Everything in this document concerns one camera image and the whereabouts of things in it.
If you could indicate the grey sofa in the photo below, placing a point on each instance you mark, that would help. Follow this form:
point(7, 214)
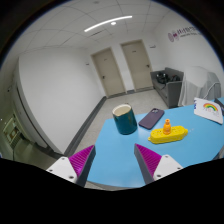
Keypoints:
point(169, 92)

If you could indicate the purple smartphone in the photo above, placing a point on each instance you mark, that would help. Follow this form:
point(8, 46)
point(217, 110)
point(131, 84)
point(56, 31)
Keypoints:
point(150, 120)

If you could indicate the yellow power strip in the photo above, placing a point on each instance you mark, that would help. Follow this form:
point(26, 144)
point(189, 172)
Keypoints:
point(157, 136)

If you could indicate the teal ceramic mug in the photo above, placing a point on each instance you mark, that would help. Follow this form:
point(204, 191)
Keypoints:
point(124, 119)

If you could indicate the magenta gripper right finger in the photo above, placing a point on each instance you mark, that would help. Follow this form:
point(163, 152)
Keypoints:
point(154, 166)

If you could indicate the beige door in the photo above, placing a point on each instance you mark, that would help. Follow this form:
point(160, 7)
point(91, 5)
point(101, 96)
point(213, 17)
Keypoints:
point(108, 72)
point(138, 64)

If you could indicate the white cloth covered chair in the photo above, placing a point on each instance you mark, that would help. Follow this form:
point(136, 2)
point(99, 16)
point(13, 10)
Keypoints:
point(199, 82)

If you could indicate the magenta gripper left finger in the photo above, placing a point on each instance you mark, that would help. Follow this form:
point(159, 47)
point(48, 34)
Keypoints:
point(76, 167)

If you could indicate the black bag on sofa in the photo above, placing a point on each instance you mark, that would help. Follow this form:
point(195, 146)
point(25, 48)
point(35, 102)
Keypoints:
point(163, 78)

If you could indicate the long ceiling light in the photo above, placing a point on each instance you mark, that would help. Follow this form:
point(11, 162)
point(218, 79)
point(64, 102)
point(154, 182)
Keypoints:
point(107, 22)

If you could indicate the white rainbow card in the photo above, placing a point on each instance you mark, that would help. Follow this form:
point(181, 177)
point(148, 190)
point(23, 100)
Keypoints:
point(208, 109)

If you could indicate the orange charger plug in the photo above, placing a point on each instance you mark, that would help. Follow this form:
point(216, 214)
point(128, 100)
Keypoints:
point(167, 127)

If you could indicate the left beige door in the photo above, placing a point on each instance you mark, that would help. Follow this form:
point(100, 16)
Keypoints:
point(108, 72)

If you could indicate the right beige door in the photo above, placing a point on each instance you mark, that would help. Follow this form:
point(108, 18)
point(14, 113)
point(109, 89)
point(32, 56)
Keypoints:
point(138, 64)

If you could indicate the wall logo sign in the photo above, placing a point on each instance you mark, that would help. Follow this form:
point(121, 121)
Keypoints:
point(176, 35)

